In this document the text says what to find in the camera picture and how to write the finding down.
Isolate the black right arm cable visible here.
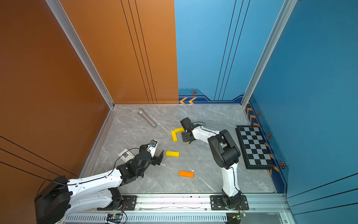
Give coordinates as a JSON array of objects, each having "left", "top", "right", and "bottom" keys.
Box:
[{"left": 191, "top": 121, "right": 222, "bottom": 135}]

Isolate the grey metal microphone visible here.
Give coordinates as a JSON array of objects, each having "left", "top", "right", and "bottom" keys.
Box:
[{"left": 138, "top": 109, "right": 157, "bottom": 128}]

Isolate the yellow block bottom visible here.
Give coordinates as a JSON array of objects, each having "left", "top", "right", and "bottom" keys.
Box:
[{"left": 166, "top": 151, "right": 180, "bottom": 157}]

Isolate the green circuit board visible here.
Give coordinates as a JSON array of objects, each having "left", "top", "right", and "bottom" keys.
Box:
[
  {"left": 225, "top": 212, "right": 247, "bottom": 224},
  {"left": 105, "top": 213, "right": 124, "bottom": 224}
]

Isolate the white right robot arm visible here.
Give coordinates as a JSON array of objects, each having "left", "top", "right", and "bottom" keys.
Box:
[{"left": 180, "top": 118, "right": 249, "bottom": 211}]

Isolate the right green circuit board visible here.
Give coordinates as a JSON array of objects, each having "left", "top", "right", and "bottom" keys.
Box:
[{"left": 225, "top": 212, "right": 247, "bottom": 224}]

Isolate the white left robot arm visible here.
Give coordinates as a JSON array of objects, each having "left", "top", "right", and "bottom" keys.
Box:
[{"left": 34, "top": 140, "right": 164, "bottom": 224}]

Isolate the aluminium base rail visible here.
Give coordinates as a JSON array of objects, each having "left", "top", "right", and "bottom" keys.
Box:
[{"left": 60, "top": 193, "right": 295, "bottom": 224}]

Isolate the corner aluminium post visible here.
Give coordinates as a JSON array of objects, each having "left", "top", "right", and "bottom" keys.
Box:
[
  {"left": 46, "top": 0, "right": 115, "bottom": 109},
  {"left": 241, "top": 0, "right": 297, "bottom": 109}
]

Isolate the left corner aluminium post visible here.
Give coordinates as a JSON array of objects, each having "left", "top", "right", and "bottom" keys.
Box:
[{"left": 46, "top": 0, "right": 115, "bottom": 109}]

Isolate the yellow block top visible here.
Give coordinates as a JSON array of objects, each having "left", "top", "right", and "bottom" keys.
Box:
[{"left": 174, "top": 127, "right": 185, "bottom": 133}]

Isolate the left green circuit board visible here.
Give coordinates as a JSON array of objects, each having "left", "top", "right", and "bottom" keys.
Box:
[{"left": 105, "top": 213, "right": 124, "bottom": 224}]

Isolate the small square tag card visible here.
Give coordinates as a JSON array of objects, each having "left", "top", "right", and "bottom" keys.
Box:
[{"left": 118, "top": 148, "right": 135, "bottom": 162}]

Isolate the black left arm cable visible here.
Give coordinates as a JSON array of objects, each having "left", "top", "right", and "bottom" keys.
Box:
[{"left": 36, "top": 147, "right": 140, "bottom": 197}]

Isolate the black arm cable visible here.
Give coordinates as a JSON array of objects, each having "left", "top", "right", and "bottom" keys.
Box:
[
  {"left": 36, "top": 147, "right": 140, "bottom": 197},
  {"left": 191, "top": 121, "right": 222, "bottom": 135}
]

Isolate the black white chessboard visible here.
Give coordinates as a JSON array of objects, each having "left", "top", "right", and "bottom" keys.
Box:
[{"left": 235, "top": 126, "right": 274, "bottom": 169}]

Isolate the right corner aluminium post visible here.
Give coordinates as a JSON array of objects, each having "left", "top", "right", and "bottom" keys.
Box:
[{"left": 241, "top": 0, "right": 297, "bottom": 109}]

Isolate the orange block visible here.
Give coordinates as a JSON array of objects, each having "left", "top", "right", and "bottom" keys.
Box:
[{"left": 179, "top": 170, "right": 194, "bottom": 178}]

